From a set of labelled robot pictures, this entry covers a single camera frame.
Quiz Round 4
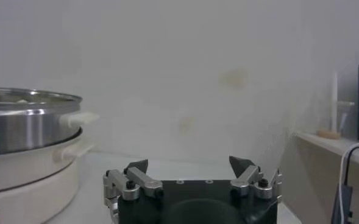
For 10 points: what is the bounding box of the cream electric cooking pot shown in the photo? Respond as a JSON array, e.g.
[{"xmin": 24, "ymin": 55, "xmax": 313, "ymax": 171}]
[{"xmin": 0, "ymin": 111, "xmax": 99, "ymax": 224}]

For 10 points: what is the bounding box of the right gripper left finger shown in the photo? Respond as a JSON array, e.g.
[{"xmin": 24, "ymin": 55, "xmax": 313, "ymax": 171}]
[{"xmin": 102, "ymin": 158, "xmax": 164, "ymax": 214}]

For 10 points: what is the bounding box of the clear plastic drink cup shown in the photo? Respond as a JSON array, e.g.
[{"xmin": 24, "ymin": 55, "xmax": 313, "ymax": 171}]
[{"xmin": 316, "ymin": 100, "xmax": 355, "ymax": 140}]

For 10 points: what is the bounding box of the white cable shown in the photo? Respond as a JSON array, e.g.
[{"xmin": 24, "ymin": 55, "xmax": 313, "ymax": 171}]
[{"xmin": 337, "ymin": 142, "xmax": 359, "ymax": 224}]

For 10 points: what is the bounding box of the white side table with cup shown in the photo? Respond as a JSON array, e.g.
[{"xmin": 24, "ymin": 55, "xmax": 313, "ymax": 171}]
[{"xmin": 281, "ymin": 130, "xmax": 359, "ymax": 224}]

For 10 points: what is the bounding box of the black cable with connector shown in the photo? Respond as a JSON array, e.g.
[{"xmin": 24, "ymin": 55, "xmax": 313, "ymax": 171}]
[{"xmin": 330, "ymin": 144, "xmax": 359, "ymax": 224}]

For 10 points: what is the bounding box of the stainless steel steamer basket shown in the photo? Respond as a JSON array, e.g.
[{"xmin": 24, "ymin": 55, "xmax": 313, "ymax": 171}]
[{"xmin": 0, "ymin": 87, "xmax": 83, "ymax": 156}]

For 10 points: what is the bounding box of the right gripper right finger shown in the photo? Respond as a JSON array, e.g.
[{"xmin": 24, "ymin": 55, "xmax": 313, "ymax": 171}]
[{"xmin": 229, "ymin": 155, "xmax": 283, "ymax": 203}]

